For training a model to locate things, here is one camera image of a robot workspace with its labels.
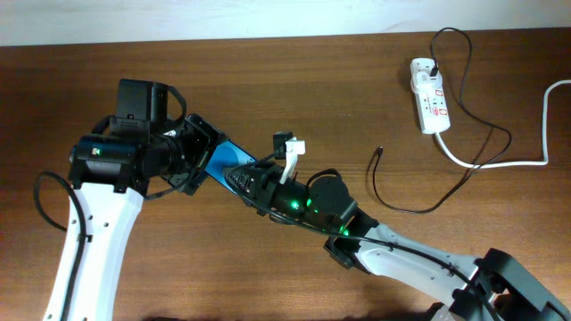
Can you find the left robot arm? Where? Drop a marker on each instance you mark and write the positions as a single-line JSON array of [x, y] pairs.
[[135, 155]]

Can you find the white power strip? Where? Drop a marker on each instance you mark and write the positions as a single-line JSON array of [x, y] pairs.
[[432, 108]]

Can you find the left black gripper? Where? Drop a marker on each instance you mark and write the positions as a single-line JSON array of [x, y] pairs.
[[204, 136]]

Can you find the blue Samsung smartphone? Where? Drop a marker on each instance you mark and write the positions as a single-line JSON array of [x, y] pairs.
[[227, 155]]

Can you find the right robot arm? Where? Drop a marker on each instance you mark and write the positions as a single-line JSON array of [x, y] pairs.
[[494, 287]]

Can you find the white charger plug adapter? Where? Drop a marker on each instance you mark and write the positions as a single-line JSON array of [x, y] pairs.
[[423, 82]]

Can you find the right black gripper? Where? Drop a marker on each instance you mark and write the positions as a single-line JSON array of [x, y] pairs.
[[267, 185]]

